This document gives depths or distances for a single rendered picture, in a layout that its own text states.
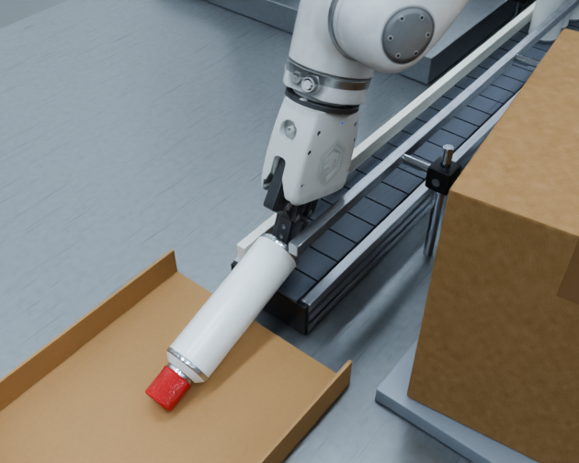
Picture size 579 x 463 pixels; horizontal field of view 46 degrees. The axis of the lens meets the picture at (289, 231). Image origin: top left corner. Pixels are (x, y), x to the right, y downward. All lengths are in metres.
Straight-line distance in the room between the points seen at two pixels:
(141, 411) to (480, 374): 0.33
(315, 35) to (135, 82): 0.62
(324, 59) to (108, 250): 0.40
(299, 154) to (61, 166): 0.48
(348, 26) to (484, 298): 0.25
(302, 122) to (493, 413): 0.32
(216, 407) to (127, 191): 0.38
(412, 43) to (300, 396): 0.37
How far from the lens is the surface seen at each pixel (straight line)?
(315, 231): 0.70
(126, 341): 0.78
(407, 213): 0.87
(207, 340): 0.69
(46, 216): 0.97
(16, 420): 0.76
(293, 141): 0.65
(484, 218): 0.52
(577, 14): 1.36
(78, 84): 1.23
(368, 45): 0.57
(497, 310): 0.57
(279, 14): 1.34
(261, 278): 0.71
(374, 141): 0.91
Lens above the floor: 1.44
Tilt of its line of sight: 43 degrees down
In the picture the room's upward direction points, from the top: straight up
